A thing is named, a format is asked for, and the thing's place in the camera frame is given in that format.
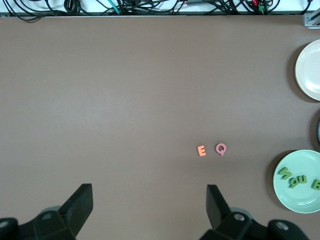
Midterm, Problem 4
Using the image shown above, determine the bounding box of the black cable bundle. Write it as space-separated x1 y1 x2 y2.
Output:
0 0 320 23

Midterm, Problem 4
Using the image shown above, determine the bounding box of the beige plate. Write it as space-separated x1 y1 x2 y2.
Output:
294 39 320 102

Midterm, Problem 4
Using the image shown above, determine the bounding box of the green foam letter g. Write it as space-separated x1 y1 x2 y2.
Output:
288 176 301 190

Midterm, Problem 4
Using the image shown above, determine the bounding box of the green plate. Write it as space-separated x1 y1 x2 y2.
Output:
272 149 320 215

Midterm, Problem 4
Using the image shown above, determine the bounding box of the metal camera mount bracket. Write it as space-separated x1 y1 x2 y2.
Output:
302 9 320 30

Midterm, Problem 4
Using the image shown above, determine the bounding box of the green foam letter N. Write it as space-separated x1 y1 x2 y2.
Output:
277 166 292 181

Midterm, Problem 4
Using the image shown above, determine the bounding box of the pink foam letter Q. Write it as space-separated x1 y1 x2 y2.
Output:
214 142 228 157

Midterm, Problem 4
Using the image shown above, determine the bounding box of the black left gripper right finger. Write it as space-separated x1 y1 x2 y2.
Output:
199 184 307 240

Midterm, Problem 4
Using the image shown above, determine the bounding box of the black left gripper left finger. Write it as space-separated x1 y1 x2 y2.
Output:
0 183 94 240

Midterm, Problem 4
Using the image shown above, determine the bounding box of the teal cable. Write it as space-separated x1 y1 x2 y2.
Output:
107 0 121 16

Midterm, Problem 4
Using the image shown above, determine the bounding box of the brown table cover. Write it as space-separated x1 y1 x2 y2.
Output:
0 14 320 240

